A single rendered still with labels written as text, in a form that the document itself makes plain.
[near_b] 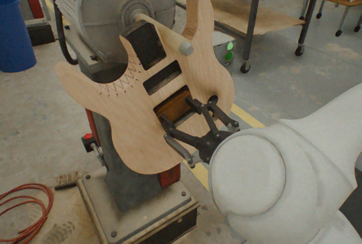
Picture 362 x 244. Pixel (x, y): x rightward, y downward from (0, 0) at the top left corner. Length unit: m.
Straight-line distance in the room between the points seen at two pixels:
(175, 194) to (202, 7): 1.04
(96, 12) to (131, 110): 0.24
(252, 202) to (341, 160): 0.10
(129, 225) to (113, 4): 1.00
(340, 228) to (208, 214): 1.32
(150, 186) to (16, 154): 1.28
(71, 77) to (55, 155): 1.73
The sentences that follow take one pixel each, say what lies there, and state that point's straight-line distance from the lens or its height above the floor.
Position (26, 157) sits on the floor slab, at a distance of 2.28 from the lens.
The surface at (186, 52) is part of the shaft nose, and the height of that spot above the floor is 1.25.
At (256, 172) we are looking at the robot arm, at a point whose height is 1.28.
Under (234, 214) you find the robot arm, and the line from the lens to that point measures 0.25.
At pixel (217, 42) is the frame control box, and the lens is 0.87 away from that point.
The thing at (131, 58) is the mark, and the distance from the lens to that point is 0.54.
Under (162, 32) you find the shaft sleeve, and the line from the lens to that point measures 0.54.
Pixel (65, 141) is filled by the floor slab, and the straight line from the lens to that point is 2.27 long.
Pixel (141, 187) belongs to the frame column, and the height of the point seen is 0.39.
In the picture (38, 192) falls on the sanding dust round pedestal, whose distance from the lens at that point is 2.00.
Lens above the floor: 1.45
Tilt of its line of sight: 37 degrees down
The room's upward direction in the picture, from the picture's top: straight up
